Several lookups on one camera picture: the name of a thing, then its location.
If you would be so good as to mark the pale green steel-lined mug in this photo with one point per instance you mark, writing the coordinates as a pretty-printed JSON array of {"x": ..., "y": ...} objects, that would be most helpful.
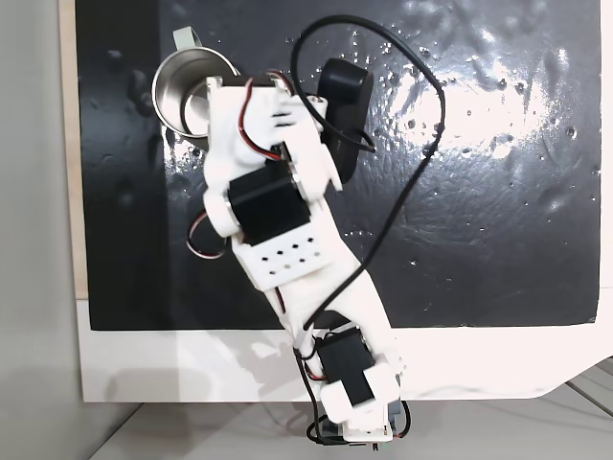
[{"x": 174, "y": 96}]

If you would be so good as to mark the beige wooden strip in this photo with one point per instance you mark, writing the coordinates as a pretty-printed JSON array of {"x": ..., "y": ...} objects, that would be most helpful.
[{"x": 67, "y": 144}]

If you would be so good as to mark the black leather-look mat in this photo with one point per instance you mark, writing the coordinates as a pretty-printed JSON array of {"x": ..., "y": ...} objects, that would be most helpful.
[{"x": 479, "y": 215}]

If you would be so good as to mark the white base board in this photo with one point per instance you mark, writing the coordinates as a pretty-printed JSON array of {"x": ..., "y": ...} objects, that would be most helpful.
[{"x": 191, "y": 364}]

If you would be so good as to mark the black oval camera box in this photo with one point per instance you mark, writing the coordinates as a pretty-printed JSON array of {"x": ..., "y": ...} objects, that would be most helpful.
[{"x": 345, "y": 96}]

